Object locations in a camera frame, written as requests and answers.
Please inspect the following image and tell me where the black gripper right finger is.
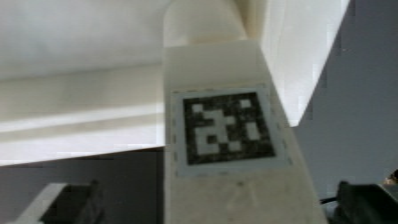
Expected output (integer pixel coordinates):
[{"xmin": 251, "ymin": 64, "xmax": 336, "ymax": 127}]
[{"xmin": 331, "ymin": 182, "xmax": 398, "ymax": 224}]

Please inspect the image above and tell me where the white square tabletop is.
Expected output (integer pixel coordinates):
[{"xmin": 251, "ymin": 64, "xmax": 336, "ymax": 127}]
[{"xmin": 0, "ymin": 0, "xmax": 354, "ymax": 125}]

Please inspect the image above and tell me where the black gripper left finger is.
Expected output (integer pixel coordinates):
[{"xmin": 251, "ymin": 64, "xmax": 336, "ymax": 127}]
[{"xmin": 15, "ymin": 181, "xmax": 107, "ymax": 224}]

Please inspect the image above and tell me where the white obstacle fence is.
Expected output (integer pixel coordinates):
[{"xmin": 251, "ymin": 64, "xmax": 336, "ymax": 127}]
[{"xmin": 0, "ymin": 66, "xmax": 164, "ymax": 166}]

